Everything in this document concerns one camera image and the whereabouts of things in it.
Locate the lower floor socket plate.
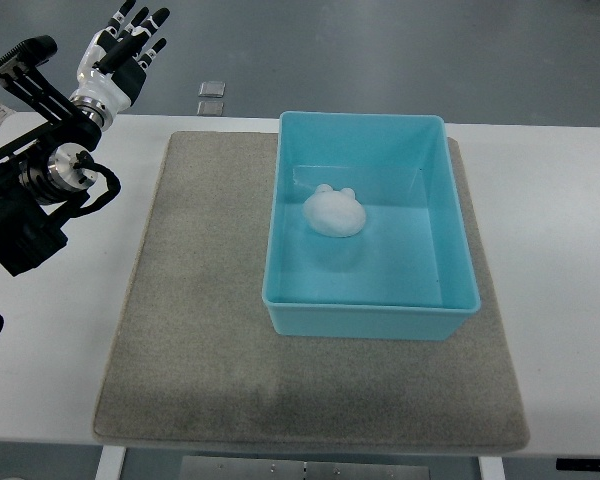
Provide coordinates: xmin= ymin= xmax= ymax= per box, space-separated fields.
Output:
xmin=197 ymin=100 xmax=224 ymax=117

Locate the white right table leg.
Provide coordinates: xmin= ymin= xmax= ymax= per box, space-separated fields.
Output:
xmin=478 ymin=456 xmax=506 ymax=480

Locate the white left table leg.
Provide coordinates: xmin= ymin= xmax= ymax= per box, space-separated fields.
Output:
xmin=95 ymin=446 xmax=126 ymax=480

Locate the white table leg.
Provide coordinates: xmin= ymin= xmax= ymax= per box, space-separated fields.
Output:
xmin=478 ymin=456 xmax=506 ymax=480
xmin=95 ymin=446 xmax=126 ymax=480

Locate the blue plastic box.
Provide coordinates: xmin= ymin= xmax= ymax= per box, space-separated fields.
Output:
xmin=262 ymin=112 xmax=481 ymax=341

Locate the grey felt mat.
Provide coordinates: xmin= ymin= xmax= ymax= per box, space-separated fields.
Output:
xmin=93 ymin=132 xmax=529 ymax=455

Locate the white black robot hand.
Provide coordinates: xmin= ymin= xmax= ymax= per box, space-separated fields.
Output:
xmin=71 ymin=1 xmax=170 ymax=116

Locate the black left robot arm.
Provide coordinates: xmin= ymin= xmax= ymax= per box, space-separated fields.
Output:
xmin=0 ymin=35 xmax=121 ymax=276

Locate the metal base plate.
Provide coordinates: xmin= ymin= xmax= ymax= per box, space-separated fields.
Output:
xmin=178 ymin=456 xmax=431 ymax=480

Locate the black table control panel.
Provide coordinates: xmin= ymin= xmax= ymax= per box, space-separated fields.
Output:
xmin=556 ymin=458 xmax=600 ymax=472

